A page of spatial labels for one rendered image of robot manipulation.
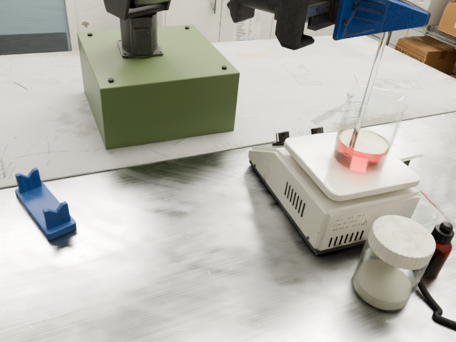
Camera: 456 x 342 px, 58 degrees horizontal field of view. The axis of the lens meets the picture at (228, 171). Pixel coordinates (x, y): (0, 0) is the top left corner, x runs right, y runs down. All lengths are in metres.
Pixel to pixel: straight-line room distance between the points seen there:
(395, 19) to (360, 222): 0.21
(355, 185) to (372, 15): 0.17
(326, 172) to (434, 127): 0.42
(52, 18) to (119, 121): 2.73
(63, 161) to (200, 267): 0.27
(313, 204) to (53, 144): 0.40
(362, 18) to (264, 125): 0.34
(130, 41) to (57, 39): 2.70
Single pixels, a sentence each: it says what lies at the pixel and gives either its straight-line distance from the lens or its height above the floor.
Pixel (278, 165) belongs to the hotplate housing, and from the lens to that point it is 0.52.
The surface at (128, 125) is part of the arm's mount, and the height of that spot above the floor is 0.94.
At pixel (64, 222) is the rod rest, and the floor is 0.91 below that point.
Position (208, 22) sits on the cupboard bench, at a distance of 2.97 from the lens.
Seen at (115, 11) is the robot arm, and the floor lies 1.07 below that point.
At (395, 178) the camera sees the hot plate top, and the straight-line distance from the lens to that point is 0.49.
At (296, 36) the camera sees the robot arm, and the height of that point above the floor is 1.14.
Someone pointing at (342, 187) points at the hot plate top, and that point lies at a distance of 0.45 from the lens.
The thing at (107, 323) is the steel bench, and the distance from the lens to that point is 0.42.
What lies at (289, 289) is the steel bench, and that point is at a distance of 0.45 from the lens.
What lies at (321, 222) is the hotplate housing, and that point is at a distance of 0.45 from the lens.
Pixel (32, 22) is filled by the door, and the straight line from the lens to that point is 3.33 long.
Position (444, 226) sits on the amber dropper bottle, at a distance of 0.49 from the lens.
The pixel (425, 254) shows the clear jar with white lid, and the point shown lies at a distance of 0.42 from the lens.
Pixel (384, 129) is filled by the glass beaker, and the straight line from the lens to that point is 0.45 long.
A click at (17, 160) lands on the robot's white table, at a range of 0.64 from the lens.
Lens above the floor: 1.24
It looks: 35 degrees down
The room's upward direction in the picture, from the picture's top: 6 degrees clockwise
